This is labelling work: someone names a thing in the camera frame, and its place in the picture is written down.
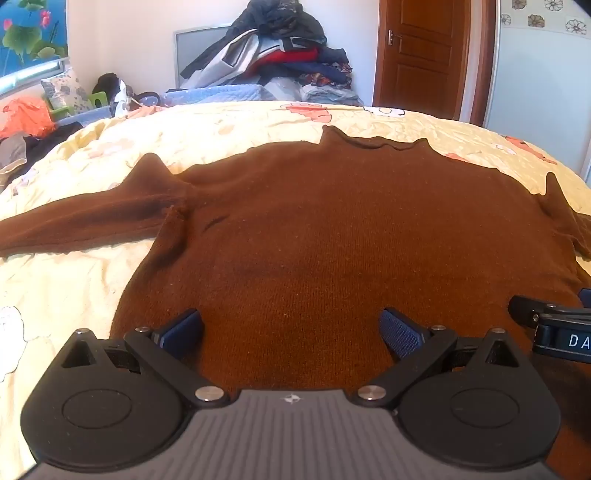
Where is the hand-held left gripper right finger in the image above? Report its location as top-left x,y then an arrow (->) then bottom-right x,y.
352,307 -> 529,409

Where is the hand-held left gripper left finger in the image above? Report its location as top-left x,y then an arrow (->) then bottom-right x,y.
60,308 -> 232,409

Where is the brown knit sweater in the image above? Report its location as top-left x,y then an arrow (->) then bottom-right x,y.
0,124 -> 591,394

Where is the pile of mixed clothes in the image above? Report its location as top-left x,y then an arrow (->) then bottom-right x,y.
180,0 -> 365,106

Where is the yellow printed bedspread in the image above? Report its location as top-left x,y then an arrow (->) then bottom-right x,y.
0,99 -> 591,467

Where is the white flower-print wardrobe door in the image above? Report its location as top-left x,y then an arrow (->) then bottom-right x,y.
482,0 -> 591,185

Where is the black cloth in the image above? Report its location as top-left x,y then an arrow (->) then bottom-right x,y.
21,121 -> 85,169

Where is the white plastic bag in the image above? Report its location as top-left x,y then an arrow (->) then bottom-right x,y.
111,80 -> 129,117

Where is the light blue quilt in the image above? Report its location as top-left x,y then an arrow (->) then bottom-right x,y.
46,84 -> 303,129

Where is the grey cloth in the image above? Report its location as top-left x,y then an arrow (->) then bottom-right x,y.
0,134 -> 29,175

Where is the orange cloth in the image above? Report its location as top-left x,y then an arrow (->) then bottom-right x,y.
0,97 -> 55,140

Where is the floral pillow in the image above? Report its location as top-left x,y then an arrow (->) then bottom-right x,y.
41,68 -> 94,114

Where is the brown wooden door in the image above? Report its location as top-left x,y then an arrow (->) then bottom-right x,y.
373,0 -> 497,125

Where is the grey framed panel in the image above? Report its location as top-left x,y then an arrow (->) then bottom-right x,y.
173,25 -> 242,89

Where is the lotus print window blind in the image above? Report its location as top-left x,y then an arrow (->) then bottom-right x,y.
0,0 -> 70,77

